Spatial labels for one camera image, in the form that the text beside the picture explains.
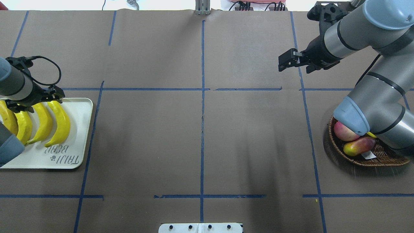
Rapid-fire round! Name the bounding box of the brown wicker basket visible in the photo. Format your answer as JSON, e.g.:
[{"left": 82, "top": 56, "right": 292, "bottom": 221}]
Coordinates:
[{"left": 327, "top": 116, "right": 410, "bottom": 168}]

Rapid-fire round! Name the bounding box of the pink apple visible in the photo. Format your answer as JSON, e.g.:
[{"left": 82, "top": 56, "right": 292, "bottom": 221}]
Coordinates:
[{"left": 334, "top": 121, "right": 360, "bottom": 142}]

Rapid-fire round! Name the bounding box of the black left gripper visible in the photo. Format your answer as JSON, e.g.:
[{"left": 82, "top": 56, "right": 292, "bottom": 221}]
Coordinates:
[{"left": 5, "top": 57, "right": 65, "bottom": 113}]

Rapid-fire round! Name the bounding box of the yellow red mango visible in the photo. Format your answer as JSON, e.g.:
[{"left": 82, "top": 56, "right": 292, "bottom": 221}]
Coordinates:
[{"left": 343, "top": 136, "right": 376, "bottom": 157}]

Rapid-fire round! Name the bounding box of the white bear plate tray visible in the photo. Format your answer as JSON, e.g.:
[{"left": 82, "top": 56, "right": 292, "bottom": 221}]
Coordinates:
[{"left": 1, "top": 98, "right": 93, "bottom": 169}]

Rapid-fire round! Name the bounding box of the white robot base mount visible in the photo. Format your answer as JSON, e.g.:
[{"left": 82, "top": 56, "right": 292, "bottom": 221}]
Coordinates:
[{"left": 158, "top": 222, "right": 244, "bottom": 233}]

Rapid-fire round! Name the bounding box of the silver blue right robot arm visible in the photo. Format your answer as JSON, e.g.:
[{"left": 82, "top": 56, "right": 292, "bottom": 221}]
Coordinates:
[{"left": 278, "top": 0, "right": 414, "bottom": 156}]

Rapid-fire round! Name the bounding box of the aluminium frame post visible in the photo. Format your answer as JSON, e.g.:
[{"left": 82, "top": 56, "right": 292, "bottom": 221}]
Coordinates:
[{"left": 195, "top": 0, "right": 211, "bottom": 15}]

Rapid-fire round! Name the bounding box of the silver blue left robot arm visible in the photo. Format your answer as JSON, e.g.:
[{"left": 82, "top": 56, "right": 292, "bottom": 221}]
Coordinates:
[{"left": 0, "top": 56, "right": 65, "bottom": 166}]

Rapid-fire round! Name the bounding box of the yellow banana basket back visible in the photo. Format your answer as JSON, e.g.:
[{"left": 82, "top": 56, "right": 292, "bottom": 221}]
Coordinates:
[{"left": 44, "top": 101, "right": 71, "bottom": 148}]

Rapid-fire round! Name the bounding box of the yellow banana basket front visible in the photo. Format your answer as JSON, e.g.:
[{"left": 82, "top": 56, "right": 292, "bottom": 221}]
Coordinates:
[{"left": 15, "top": 112, "right": 32, "bottom": 145}]

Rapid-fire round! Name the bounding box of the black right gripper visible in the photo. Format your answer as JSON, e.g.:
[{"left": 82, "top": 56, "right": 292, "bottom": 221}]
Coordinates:
[{"left": 278, "top": 3, "right": 348, "bottom": 74}]

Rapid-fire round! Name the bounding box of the yellow banana basket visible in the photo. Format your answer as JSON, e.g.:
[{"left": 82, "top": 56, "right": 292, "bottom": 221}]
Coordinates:
[
  {"left": 15, "top": 112, "right": 32, "bottom": 145},
  {"left": 44, "top": 101, "right": 71, "bottom": 148},
  {"left": 27, "top": 103, "right": 53, "bottom": 145}
]

